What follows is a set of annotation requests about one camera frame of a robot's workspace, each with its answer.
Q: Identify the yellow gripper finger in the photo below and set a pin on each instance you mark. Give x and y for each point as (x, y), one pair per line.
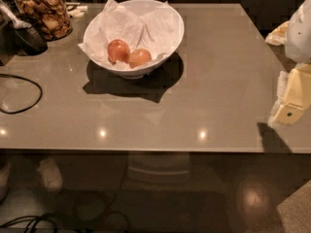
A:
(293, 95)

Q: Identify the white ceramic bowl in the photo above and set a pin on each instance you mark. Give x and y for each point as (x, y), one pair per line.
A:
(146, 69)

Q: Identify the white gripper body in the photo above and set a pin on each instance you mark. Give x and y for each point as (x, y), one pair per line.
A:
(299, 33)

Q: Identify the small white items behind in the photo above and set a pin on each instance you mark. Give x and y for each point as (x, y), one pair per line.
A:
(76, 11)

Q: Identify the white paper liner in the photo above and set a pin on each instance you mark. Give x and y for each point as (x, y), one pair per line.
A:
(129, 25)

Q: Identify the glass jar of chips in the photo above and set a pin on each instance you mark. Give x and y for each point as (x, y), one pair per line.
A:
(50, 16)

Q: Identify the black pan with spoon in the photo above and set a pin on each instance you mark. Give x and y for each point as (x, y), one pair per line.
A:
(26, 35)

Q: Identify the red apple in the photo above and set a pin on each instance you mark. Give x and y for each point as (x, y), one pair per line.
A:
(118, 50)
(139, 57)

